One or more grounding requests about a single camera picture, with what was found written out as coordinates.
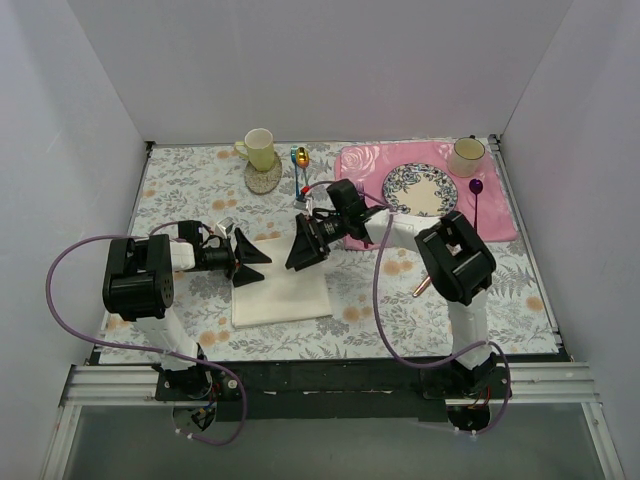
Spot white cloth napkin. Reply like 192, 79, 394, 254
231, 235, 332, 328

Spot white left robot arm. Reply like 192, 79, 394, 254
102, 219, 272, 400

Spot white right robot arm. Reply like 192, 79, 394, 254
285, 179, 511, 398

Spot woven round coaster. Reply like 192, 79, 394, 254
244, 153, 283, 195

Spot blue floral plate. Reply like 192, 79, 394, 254
382, 163, 458, 217

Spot rainbow gold spoon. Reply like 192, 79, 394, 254
294, 147, 310, 187

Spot blue fork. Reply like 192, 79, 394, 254
290, 146, 304, 200

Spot yellow green mug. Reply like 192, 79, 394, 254
234, 128, 275, 172

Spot cream enamel mug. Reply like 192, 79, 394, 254
447, 135, 486, 178

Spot purple spoon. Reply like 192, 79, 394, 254
469, 178, 484, 228

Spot pink floral placemat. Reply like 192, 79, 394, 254
334, 141, 518, 242

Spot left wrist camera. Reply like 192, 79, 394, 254
213, 217, 234, 239

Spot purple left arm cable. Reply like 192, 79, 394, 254
45, 222, 250, 446

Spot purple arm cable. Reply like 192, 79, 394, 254
45, 222, 250, 446
299, 180, 512, 437

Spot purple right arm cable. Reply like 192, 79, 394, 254
299, 180, 512, 437

